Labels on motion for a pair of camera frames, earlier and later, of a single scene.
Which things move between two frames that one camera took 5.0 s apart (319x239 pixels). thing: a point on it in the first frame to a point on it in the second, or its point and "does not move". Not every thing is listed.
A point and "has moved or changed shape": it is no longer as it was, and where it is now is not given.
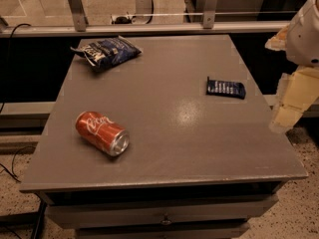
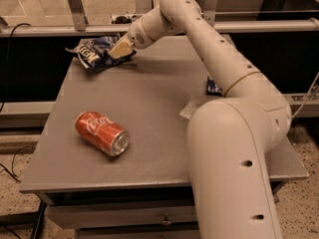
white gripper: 305,39 to 139,35
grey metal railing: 80,22 does not move
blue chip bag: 104,53 has moved or changed shape
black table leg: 40,220 does not move
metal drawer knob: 165,221 does not move
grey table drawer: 222,211 does not move
